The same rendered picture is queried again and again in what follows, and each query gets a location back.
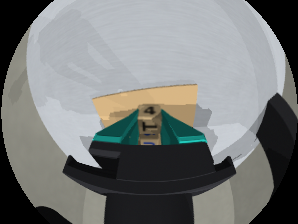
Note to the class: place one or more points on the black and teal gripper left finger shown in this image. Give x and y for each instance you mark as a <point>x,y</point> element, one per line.
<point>121,131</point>

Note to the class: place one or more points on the tan flat mat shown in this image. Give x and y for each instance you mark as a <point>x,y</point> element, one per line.
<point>177,100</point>

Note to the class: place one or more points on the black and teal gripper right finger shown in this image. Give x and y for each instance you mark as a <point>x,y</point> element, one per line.
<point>173,131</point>

